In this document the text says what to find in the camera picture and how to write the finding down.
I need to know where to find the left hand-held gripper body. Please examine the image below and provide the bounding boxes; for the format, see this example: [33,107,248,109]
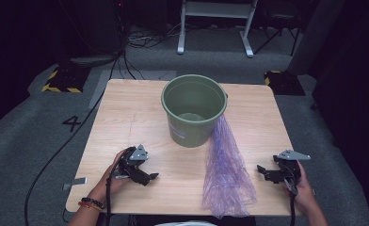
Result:
[112,144,151,183]

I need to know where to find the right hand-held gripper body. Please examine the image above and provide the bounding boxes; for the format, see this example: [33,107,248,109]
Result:
[272,149,312,196]

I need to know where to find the purple plastic bag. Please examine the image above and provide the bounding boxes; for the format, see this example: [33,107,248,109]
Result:
[201,114,258,219]

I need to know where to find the green plastic bucket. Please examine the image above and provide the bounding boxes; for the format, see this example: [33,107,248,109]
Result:
[160,73,229,149]

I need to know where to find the person's right hand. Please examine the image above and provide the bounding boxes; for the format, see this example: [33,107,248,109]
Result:
[287,161,316,215]

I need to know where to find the person's left hand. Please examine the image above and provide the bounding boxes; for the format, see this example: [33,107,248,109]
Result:
[89,149,130,205]

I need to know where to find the grey column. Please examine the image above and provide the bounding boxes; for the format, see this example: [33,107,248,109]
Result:
[287,0,347,76]

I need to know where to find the black tripod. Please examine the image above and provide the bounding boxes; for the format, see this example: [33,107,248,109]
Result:
[252,6,302,57]

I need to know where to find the white metal stand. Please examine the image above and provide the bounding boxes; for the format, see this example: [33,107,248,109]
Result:
[176,0,259,58]

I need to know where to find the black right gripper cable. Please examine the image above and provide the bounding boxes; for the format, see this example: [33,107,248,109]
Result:
[284,177,299,226]

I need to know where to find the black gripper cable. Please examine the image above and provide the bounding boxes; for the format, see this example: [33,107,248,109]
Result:
[284,177,299,226]
[104,146,136,226]

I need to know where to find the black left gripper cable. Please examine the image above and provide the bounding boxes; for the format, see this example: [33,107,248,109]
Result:
[104,146,136,226]

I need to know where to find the black bead bracelet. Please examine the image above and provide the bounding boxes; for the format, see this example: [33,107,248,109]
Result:
[81,197,105,210]

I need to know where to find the orange bracelet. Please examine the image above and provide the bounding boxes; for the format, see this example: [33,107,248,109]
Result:
[77,201,104,212]

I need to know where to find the grey bracket at table edge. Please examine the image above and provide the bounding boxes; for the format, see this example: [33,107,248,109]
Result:
[62,177,88,191]

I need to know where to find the long black floor cable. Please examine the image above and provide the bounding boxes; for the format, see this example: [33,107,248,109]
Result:
[24,51,125,226]

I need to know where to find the black yellow striped base plate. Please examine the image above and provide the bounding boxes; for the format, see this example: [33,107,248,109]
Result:
[40,65,91,94]
[264,70,307,96]

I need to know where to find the bundle of floor cables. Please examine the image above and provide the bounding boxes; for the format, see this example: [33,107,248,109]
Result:
[125,23,182,50]

